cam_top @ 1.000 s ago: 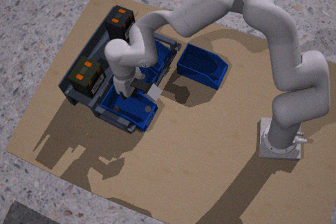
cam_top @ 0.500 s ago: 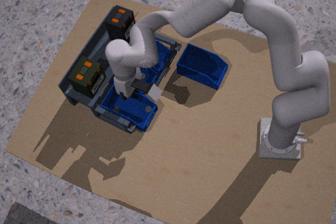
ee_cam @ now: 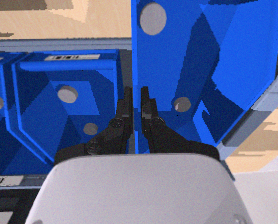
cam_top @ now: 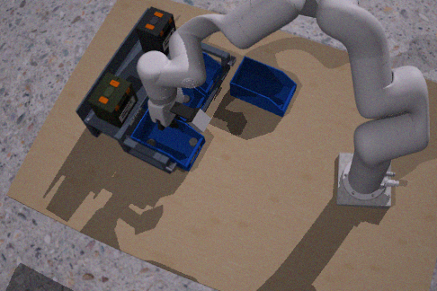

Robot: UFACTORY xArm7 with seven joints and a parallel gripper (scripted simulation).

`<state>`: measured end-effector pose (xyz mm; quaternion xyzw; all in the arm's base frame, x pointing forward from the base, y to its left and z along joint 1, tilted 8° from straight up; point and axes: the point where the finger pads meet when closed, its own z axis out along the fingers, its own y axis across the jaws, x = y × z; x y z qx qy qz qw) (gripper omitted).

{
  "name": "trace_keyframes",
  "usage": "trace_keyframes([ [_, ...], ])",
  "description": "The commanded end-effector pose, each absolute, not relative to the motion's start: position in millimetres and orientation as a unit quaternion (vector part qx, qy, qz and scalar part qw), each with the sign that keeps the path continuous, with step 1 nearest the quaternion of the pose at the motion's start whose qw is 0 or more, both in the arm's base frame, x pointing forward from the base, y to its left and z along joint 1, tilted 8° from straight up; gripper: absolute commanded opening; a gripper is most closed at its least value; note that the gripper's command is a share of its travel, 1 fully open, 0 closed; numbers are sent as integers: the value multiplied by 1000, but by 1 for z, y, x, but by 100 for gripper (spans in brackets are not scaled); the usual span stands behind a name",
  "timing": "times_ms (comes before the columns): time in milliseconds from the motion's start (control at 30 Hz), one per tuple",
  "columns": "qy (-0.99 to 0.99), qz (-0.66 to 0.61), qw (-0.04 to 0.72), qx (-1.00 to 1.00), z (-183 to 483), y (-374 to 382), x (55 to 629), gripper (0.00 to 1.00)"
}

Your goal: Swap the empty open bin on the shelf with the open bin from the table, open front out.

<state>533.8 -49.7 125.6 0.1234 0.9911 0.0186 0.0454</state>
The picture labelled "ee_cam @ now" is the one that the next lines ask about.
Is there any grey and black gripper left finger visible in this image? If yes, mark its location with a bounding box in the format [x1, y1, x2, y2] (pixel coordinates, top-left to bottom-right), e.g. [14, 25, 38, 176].
[53, 86, 133, 168]

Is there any dark grey shelf rack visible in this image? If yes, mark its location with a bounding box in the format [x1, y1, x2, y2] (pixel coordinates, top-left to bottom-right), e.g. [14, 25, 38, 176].
[0, 37, 278, 189]

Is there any black case with orange latches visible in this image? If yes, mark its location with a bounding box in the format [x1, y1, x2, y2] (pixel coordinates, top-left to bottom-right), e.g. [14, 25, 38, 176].
[0, 188, 41, 224]

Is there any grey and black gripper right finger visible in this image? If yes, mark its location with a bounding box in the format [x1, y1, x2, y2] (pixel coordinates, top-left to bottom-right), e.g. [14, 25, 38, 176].
[141, 86, 221, 163]

